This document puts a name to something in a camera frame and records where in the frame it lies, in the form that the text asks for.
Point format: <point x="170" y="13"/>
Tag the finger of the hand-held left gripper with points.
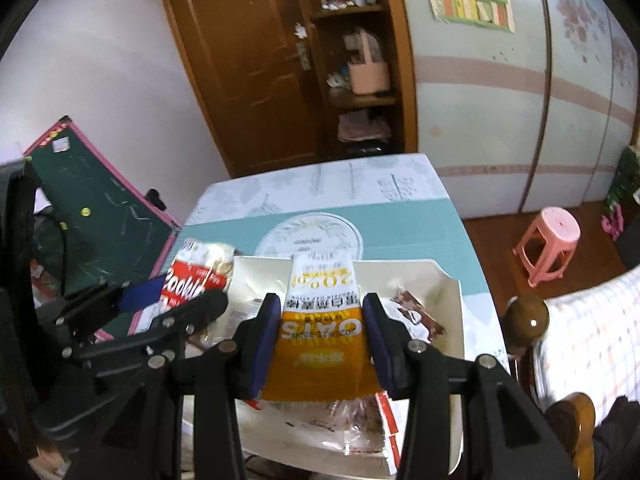
<point x="142" y="296"/>
<point x="200" y="307"/>

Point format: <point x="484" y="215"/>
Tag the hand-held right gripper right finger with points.
<point x="380" y="345"/>

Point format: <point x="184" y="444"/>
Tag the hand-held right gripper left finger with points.
<point x="265" y="345"/>

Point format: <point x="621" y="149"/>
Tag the red label cookie packet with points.
<point x="187" y="280"/>

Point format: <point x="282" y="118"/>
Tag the brown chocolate snack packet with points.
<point x="417" y="312"/>

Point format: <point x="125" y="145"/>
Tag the orange oat bar packet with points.
<point x="320" y="335"/>

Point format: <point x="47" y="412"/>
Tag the clear mixed nut packet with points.
<point x="350" y="420"/>

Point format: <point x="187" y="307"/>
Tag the white plastic tray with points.
<point x="430" y="280"/>

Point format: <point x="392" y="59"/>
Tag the black clamp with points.
<point x="156" y="199"/>

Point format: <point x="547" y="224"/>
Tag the pink framed chalkboard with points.
<point x="110" y="200"/>

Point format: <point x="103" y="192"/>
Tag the teal patterned tablecloth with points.
<point x="400" y="230"/>

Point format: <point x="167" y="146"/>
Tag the pink plastic stool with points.
<point x="552" y="225"/>

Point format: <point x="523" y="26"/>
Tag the checked bedsheet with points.
<point x="595" y="330"/>

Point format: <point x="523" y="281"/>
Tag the folded pink cloth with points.
<point x="362" y="127"/>

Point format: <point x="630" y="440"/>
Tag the floral wardrobe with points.
<point x="500" y="125"/>

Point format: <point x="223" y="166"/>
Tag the wooden door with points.
<point x="240" y="60"/>

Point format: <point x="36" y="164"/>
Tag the person's dark clothing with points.
<point x="620" y="440"/>

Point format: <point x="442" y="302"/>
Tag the pink toy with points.
<point x="614" y="222"/>

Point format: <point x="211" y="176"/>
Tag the crumpled wrappers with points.
<point x="338" y="77"/>

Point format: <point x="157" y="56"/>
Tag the wooden shelf cabinet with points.
<point x="405" y="60"/>

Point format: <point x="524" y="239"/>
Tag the white door sticker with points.
<point x="300" y="31"/>

